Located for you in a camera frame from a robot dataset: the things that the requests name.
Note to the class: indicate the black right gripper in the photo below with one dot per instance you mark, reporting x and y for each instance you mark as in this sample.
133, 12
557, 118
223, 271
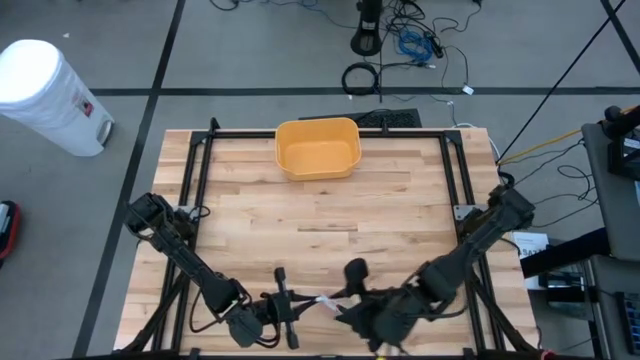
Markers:
380, 315

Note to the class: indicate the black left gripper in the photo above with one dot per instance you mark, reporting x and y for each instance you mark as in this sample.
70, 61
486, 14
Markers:
282, 307

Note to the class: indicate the clear plastic bag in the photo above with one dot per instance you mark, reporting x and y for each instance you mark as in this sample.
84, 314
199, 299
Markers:
328, 303

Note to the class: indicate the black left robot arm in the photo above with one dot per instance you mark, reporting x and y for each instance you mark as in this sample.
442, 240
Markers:
200, 272

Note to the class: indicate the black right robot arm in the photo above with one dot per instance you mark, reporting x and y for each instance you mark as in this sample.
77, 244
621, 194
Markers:
470, 250

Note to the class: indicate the yellow plastic bin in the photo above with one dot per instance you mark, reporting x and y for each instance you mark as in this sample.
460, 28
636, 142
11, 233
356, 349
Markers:
317, 155

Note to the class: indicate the black keyboard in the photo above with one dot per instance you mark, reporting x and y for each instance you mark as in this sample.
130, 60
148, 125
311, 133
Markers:
395, 120

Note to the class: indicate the white paper sheet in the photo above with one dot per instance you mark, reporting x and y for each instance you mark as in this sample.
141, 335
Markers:
530, 245

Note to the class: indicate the white adapter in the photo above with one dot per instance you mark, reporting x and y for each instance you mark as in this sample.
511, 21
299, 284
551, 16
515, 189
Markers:
467, 90

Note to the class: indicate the black floor stand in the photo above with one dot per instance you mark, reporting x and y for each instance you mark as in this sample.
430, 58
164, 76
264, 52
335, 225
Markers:
366, 42

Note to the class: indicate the gray desk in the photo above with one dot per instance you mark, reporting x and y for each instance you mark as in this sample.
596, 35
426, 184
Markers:
600, 200

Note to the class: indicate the red and black device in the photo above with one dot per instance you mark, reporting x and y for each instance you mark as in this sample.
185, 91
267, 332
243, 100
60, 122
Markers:
7, 230

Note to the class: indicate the thin black pole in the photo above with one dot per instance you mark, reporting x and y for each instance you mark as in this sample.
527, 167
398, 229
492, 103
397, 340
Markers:
567, 75

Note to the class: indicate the white trash can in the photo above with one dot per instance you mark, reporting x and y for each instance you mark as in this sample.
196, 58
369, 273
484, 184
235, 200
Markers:
45, 95

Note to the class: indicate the black aluminium table frame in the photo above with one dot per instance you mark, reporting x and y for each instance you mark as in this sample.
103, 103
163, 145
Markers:
410, 134

